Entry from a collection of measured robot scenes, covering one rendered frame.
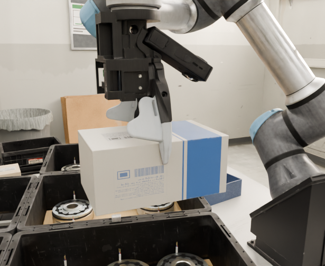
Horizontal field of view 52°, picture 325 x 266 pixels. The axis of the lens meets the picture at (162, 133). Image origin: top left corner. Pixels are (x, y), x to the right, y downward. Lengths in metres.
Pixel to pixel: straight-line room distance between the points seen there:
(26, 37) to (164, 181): 3.23
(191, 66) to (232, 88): 3.93
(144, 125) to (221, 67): 3.87
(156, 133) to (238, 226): 0.76
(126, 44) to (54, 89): 3.20
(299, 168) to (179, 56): 0.53
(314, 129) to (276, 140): 0.10
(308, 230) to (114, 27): 0.65
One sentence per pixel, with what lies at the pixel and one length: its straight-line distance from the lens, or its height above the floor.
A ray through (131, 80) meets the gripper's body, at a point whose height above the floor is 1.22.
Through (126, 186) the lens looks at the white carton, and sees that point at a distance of 0.45.
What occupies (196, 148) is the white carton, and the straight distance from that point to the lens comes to 0.47.
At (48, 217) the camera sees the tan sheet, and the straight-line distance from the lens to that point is 0.95.
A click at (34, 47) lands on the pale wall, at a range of 3.61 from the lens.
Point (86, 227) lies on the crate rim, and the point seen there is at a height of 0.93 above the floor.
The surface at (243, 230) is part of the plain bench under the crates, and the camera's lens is 1.13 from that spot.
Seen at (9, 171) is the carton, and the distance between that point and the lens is 1.50.
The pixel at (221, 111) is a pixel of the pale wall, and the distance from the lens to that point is 4.37.
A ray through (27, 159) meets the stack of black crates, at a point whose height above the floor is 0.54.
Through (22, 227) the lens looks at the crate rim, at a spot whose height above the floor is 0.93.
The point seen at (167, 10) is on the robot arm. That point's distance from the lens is 0.74.
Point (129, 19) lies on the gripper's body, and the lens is 0.45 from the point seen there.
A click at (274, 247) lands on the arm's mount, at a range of 0.98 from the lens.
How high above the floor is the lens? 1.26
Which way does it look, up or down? 14 degrees down
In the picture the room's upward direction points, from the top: straight up
